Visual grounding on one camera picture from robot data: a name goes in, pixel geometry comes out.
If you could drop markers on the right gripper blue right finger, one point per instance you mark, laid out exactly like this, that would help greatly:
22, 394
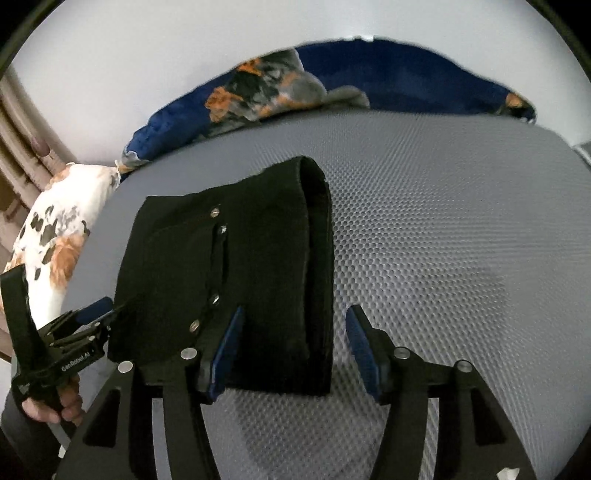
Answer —
373, 352

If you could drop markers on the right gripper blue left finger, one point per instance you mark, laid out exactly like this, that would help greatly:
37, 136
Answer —
218, 353

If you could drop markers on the black pants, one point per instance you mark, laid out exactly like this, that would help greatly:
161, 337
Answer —
264, 244

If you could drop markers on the person's left hand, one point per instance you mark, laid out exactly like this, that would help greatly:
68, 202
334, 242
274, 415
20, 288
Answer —
65, 405

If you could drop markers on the white floral pillow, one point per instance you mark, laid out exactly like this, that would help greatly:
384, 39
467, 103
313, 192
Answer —
54, 233

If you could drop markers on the grey mesh mattress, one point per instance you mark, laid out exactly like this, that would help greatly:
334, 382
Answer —
462, 237

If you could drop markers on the beige curtain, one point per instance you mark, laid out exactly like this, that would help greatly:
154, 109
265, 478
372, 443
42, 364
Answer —
31, 152

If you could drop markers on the navy floral blanket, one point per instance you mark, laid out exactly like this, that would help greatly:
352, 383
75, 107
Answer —
380, 74

